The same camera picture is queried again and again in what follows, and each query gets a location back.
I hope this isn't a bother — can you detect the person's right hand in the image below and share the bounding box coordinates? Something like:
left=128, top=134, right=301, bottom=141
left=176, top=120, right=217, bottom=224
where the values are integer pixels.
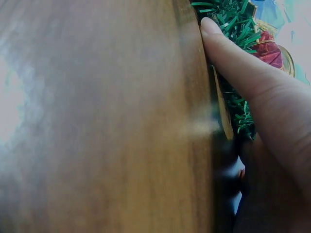
left=200, top=17, right=311, bottom=233

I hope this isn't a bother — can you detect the green tinsel christmas wreath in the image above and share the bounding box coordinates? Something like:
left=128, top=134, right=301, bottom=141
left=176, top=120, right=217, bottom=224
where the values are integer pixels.
left=190, top=0, right=296, bottom=142

